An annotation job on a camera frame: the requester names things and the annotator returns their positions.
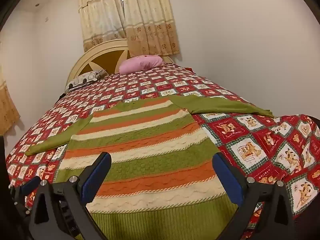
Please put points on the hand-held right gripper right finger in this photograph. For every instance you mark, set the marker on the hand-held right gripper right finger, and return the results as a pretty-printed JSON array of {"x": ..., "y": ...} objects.
[{"x": 227, "y": 177}]

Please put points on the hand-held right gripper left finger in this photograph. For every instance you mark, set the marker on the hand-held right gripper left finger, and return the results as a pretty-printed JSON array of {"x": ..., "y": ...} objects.
[{"x": 98, "y": 172}]

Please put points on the green orange striped knit sweater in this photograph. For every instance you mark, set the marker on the green orange striped knit sweater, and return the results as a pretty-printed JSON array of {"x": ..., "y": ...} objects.
[{"x": 150, "y": 140}]

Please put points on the grey patterned pillow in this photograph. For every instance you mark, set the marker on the grey patterned pillow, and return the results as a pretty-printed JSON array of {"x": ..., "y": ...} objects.
[{"x": 85, "y": 78}]

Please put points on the beige floral window curtain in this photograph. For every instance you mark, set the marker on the beige floral window curtain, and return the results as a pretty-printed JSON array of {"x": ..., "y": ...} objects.
[{"x": 147, "y": 17}]

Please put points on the cream wooden bed headboard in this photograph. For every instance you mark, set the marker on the cream wooden bed headboard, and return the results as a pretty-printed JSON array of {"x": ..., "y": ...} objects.
[{"x": 105, "y": 52}]

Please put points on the beige side curtain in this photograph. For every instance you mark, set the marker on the beige side curtain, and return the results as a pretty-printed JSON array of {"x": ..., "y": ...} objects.
[{"x": 7, "y": 107}]

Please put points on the red printed bear blanket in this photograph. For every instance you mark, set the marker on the red printed bear blanket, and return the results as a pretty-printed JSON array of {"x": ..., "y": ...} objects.
[{"x": 262, "y": 140}]

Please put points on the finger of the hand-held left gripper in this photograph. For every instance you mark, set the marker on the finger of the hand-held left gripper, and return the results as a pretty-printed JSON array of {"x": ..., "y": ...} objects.
[{"x": 30, "y": 185}]

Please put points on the dark cloth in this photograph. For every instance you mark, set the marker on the dark cloth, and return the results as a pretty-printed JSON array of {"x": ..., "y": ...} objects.
[{"x": 62, "y": 96}]

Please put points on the pink pillow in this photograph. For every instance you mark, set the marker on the pink pillow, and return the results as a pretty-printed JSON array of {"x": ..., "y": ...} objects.
[{"x": 140, "y": 63}]

